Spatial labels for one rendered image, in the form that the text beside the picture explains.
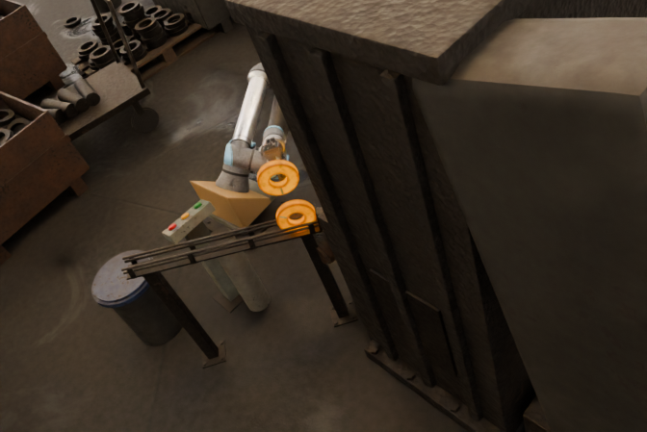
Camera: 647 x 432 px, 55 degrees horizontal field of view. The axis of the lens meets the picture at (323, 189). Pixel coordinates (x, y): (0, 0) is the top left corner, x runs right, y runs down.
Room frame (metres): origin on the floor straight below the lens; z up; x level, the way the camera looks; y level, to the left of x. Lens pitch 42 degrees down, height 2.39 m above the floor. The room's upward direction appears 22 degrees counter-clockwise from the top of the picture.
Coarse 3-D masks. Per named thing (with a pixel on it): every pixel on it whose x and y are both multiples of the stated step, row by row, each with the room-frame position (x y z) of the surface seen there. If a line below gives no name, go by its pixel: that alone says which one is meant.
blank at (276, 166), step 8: (280, 160) 1.80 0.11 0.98; (264, 168) 1.79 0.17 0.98; (272, 168) 1.78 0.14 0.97; (280, 168) 1.78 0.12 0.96; (288, 168) 1.78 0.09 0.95; (296, 168) 1.79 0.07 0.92; (264, 176) 1.79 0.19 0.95; (288, 176) 1.78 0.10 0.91; (296, 176) 1.78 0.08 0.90; (264, 184) 1.79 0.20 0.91; (272, 184) 1.80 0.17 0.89; (280, 184) 1.80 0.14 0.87; (288, 184) 1.78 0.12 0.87; (296, 184) 1.78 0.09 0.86; (272, 192) 1.79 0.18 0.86; (280, 192) 1.79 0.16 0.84; (288, 192) 1.78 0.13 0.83
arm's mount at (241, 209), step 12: (204, 192) 2.63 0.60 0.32; (216, 192) 2.53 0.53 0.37; (228, 192) 2.56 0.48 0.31; (240, 192) 2.60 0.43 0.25; (252, 192) 2.65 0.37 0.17; (216, 204) 2.58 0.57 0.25; (228, 204) 2.47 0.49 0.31; (240, 204) 2.48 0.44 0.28; (252, 204) 2.51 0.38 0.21; (264, 204) 2.55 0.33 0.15; (228, 216) 2.53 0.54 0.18; (240, 216) 2.46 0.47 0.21; (252, 216) 2.49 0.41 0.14
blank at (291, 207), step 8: (296, 200) 1.78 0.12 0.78; (304, 200) 1.78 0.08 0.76; (280, 208) 1.78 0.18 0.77; (288, 208) 1.76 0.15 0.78; (296, 208) 1.76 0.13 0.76; (304, 208) 1.76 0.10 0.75; (312, 208) 1.76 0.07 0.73; (280, 216) 1.76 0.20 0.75; (288, 216) 1.76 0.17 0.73; (304, 216) 1.76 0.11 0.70; (312, 216) 1.75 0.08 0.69; (280, 224) 1.77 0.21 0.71; (288, 224) 1.76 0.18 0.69; (296, 224) 1.76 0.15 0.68; (296, 232) 1.76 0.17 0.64
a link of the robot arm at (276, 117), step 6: (276, 102) 2.60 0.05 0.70; (276, 108) 2.60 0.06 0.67; (276, 114) 2.60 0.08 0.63; (282, 114) 2.59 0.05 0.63; (270, 120) 2.65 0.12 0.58; (276, 120) 2.60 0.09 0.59; (282, 120) 2.59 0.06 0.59; (282, 126) 2.60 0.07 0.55; (258, 150) 2.73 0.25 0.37; (288, 156) 2.69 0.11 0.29; (276, 174) 2.63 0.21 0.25
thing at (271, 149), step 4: (268, 140) 2.00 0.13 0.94; (272, 140) 1.99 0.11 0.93; (276, 140) 2.00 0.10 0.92; (268, 144) 1.95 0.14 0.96; (272, 144) 1.93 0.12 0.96; (276, 144) 1.92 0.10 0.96; (280, 144) 1.99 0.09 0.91; (264, 148) 1.93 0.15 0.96; (268, 148) 1.91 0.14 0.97; (272, 148) 1.90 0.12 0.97; (276, 148) 1.90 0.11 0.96; (280, 148) 1.93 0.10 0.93; (264, 152) 1.90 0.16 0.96; (268, 152) 1.90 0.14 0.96; (272, 152) 1.90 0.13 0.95; (276, 152) 1.90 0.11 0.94; (280, 152) 1.89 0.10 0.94; (268, 156) 1.89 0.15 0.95; (272, 156) 1.90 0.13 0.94; (280, 156) 1.89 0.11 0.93; (268, 160) 1.89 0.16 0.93; (272, 160) 1.89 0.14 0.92
